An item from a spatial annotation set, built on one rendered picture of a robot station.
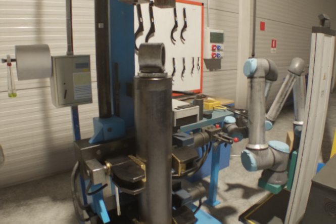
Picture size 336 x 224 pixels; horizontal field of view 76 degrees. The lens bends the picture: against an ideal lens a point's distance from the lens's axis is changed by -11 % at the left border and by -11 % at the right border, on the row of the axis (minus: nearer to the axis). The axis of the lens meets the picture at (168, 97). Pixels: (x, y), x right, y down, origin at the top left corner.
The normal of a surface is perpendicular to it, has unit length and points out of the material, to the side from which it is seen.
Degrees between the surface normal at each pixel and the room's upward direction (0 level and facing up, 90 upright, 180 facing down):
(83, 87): 90
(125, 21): 90
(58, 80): 90
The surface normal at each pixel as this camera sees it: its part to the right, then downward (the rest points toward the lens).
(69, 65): 0.60, 0.17
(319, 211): -0.78, 0.13
